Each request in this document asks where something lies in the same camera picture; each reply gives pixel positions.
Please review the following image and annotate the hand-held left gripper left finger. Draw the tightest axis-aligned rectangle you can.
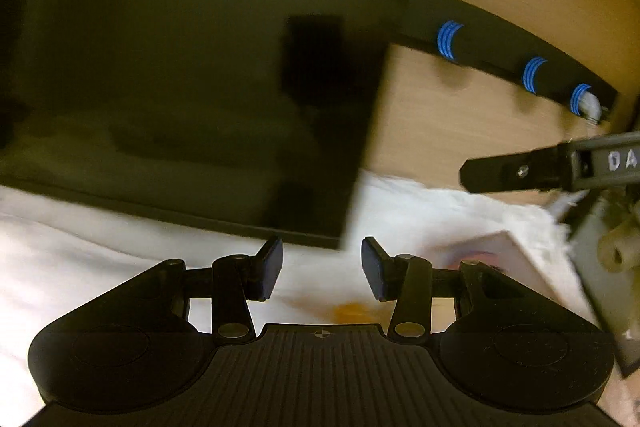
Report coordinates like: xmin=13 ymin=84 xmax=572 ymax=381
xmin=131 ymin=235 xmax=285 ymax=342

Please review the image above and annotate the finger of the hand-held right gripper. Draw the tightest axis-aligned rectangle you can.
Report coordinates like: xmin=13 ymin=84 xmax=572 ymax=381
xmin=459 ymin=146 xmax=568 ymax=194

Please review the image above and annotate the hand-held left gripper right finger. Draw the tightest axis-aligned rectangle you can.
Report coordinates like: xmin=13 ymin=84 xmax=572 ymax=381
xmin=361 ymin=236 xmax=507 ymax=341

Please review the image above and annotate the pink cardboard box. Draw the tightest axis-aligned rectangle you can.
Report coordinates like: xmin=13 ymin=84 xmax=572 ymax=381
xmin=430 ymin=194 xmax=640 ymax=380

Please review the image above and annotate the cream ribbon bow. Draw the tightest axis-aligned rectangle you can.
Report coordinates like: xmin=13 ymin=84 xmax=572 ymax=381
xmin=597 ymin=222 xmax=640 ymax=280

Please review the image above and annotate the black power strip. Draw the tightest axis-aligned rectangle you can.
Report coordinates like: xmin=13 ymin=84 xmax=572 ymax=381
xmin=395 ymin=0 xmax=621 ymax=120

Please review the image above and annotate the white knitted cloth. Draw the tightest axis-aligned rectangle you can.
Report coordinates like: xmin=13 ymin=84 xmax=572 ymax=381
xmin=0 ymin=171 xmax=603 ymax=427

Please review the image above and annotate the black computer monitor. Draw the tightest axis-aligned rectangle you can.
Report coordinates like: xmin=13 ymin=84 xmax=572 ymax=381
xmin=0 ymin=0 xmax=422 ymax=251

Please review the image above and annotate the white plug with cable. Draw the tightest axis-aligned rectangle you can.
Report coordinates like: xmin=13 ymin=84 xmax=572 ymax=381
xmin=579 ymin=91 xmax=610 ymax=126

